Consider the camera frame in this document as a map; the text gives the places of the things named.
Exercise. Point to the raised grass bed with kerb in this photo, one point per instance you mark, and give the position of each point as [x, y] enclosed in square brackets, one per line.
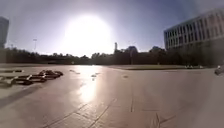
[156, 67]

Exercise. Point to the tall floodlight pole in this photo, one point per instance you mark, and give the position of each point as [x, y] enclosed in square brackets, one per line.
[34, 45]

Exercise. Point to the vehicle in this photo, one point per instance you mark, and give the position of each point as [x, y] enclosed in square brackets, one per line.
[219, 70]

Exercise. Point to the pale multi-storey building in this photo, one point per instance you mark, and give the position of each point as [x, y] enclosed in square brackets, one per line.
[196, 33]

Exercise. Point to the row of trees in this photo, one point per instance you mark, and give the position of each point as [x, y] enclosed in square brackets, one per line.
[100, 58]

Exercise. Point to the distant tower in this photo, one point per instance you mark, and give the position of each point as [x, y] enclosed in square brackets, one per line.
[115, 46]

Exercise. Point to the dark building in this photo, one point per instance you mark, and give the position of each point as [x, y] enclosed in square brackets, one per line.
[3, 31]

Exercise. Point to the grey paved plaza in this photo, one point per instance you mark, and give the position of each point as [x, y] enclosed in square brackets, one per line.
[113, 100]

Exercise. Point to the row of low dark blocks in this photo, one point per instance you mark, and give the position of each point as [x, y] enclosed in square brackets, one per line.
[36, 77]

